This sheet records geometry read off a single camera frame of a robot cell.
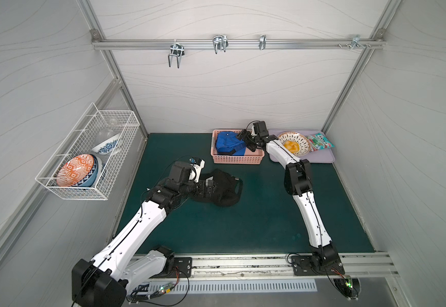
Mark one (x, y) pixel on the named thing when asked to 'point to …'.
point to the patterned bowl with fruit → (296, 142)
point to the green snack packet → (319, 141)
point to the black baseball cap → (227, 188)
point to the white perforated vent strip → (234, 286)
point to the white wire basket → (96, 126)
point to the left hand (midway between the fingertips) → (208, 183)
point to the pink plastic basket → (250, 158)
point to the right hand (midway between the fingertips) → (240, 136)
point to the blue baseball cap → (229, 143)
